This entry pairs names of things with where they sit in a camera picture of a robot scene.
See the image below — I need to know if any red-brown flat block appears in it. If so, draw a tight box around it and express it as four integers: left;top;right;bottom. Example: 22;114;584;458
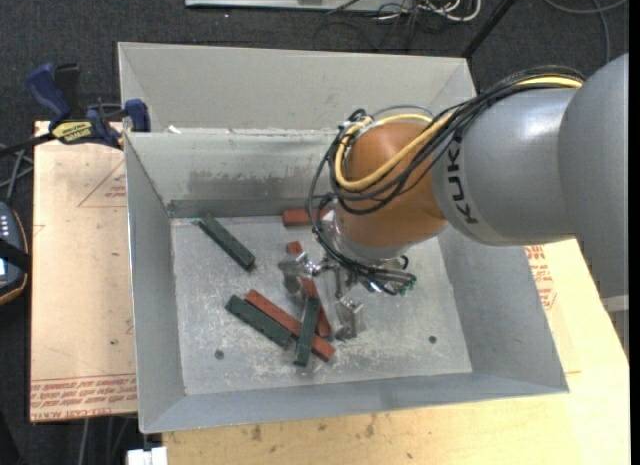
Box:
244;288;337;363
281;208;334;228
285;241;334;338

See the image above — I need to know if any dark green flat block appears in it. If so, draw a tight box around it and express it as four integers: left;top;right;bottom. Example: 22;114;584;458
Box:
224;294;294;349
192;213;257;273
292;296;321;369

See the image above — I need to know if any brown cardboard board red print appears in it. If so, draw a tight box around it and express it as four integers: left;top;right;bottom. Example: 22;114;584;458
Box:
29;120;584;424

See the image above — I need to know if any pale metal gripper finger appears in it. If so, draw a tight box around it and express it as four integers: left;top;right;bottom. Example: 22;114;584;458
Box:
276;251;322;295
333;296;366;343

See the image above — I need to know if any grey metal bin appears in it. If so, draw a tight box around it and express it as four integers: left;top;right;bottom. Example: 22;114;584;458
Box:
117;41;570;434

